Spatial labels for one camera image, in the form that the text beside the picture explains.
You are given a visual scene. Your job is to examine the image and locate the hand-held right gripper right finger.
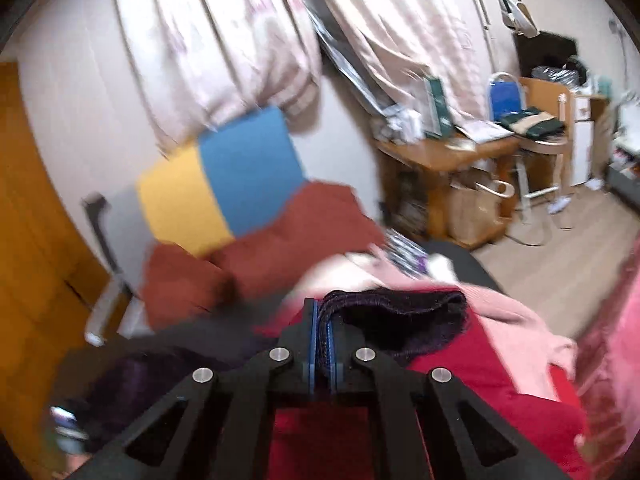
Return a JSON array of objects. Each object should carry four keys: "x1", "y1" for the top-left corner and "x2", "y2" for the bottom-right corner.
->
[{"x1": 330, "y1": 321, "x2": 571, "y2": 480}]

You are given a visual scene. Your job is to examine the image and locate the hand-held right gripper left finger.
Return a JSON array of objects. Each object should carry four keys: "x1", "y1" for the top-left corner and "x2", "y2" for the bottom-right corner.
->
[{"x1": 65, "y1": 297, "x2": 321, "y2": 480}]

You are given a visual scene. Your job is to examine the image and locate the purple velvet garment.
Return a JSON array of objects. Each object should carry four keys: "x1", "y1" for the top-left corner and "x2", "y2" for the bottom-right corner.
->
[{"x1": 75, "y1": 287, "x2": 471, "y2": 466}]

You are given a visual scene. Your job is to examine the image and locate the rust quilted jacket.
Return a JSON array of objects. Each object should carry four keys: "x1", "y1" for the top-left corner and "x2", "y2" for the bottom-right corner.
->
[{"x1": 140, "y1": 180, "x2": 388, "y2": 328}]

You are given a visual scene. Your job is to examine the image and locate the crimson garment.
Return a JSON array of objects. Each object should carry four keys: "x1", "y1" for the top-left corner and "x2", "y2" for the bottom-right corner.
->
[{"x1": 252, "y1": 305, "x2": 591, "y2": 480}]

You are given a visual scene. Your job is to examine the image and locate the pale knit sweater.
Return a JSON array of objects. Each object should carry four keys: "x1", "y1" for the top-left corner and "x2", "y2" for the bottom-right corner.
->
[{"x1": 300, "y1": 252, "x2": 578, "y2": 401}]

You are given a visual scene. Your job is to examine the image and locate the grey yellow blue office chair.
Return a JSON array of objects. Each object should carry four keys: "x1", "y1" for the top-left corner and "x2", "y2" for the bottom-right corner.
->
[{"x1": 82, "y1": 105, "x2": 308, "y2": 348}]

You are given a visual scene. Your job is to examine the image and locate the beige tote bag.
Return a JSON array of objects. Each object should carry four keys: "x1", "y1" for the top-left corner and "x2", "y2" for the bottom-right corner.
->
[{"x1": 447, "y1": 180, "x2": 516, "y2": 247}]

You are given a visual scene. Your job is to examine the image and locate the white carton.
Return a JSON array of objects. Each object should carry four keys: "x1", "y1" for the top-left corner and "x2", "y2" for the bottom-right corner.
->
[{"x1": 385, "y1": 107, "x2": 426, "y2": 142}]

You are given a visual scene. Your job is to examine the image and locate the green white box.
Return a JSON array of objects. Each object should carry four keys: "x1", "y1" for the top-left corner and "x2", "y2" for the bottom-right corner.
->
[{"x1": 424, "y1": 76, "x2": 454, "y2": 139}]

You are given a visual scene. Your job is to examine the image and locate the papers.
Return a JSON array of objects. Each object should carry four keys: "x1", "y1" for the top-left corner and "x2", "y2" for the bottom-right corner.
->
[{"x1": 457, "y1": 120, "x2": 514, "y2": 144}]

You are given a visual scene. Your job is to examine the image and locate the pink fuzzy blanket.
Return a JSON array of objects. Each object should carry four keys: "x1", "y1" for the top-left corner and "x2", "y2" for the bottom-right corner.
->
[{"x1": 575, "y1": 240, "x2": 640, "y2": 466}]

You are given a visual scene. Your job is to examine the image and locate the dark green folded cloth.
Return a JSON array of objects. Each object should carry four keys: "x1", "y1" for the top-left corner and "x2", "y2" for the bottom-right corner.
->
[{"x1": 495, "y1": 107, "x2": 566, "y2": 139}]

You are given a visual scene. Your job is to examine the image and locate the wooden wardrobe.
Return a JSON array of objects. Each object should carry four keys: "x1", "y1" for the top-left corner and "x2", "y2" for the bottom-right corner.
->
[{"x1": 0, "y1": 60, "x2": 132, "y2": 358}]

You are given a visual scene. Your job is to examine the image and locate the blue backed metal chair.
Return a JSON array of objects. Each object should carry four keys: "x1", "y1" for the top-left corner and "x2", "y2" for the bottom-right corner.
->
[{"x1": 487, "y1": 71, "x2": 571, "y2": 222}]

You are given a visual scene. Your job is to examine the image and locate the white small cabinet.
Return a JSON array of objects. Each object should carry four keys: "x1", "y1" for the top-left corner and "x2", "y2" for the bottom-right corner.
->
[{"x1": 570, "y1": 95, "x2": 597, "y2": 187}]

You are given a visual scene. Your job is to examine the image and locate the wooden side desk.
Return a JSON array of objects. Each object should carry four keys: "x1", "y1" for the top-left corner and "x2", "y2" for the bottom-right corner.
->
[{"x1": 517, "y1": 77, "x2": 615, "y2": 128}]

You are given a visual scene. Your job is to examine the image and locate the black monitor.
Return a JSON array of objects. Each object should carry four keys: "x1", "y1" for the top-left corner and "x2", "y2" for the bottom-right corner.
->
[{"x1": 515, "y1": 32, "x2": 579, "y2": 81}]

